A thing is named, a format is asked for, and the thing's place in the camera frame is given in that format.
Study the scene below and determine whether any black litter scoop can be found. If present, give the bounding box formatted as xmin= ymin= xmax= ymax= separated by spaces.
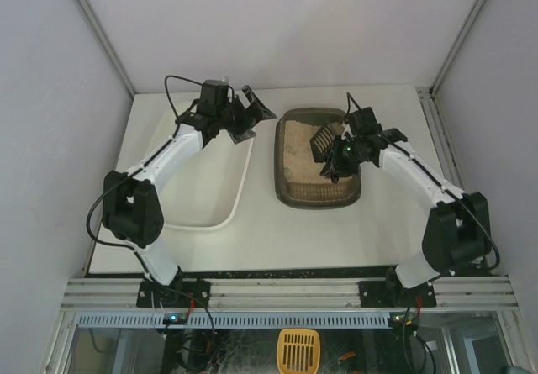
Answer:
xmin=309 ymin=122 xmax=343 ymax=183

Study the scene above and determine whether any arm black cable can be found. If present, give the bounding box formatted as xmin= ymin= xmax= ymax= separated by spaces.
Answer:
xmin=462 ymin=201 xmax=501 ymax=272
xmin=163 ymin=75 xmax=207 ymax=119

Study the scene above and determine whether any dark brown litter box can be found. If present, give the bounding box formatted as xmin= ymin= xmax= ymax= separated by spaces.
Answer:
xmin=274 ymin=108 xmax=361 ymax=209

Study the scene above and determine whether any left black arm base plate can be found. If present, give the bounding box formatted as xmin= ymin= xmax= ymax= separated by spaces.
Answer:
xmin=136 ymin=279 xmax=211 ymax=308

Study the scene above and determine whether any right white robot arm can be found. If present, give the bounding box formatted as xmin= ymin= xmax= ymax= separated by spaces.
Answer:
xmin=309 ymin=108 xmax=494 ymax=289

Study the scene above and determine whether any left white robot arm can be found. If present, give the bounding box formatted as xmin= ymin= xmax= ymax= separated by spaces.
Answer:
xmin=93 ymin=80 xmax=276 ymax=287

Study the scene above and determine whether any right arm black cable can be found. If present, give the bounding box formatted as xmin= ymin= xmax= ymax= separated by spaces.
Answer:
xmin=462 ymin=201 xmax=501 ymax=272

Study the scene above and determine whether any aluminium front rail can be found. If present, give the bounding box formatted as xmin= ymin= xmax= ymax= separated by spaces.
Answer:
xmin=61 ymin=277 xmax=518 ymax=312

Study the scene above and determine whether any grey slotted cable duct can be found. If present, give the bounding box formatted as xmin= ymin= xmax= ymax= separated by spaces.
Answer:
xmin=77 ymin=311 xmax=390 ymax=329

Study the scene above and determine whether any yellow litter scoop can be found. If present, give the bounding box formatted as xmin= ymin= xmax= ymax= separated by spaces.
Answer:
xmin=277 ymin=328 xmax=321 ymax=374

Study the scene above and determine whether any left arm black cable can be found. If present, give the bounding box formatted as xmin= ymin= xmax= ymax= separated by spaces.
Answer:
xmin=163 ymin=75 xmax=207 ymax=119

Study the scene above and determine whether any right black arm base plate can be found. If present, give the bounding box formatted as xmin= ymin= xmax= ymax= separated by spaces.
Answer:
xmin=358 ymin=280 xmax=437 ymax=308

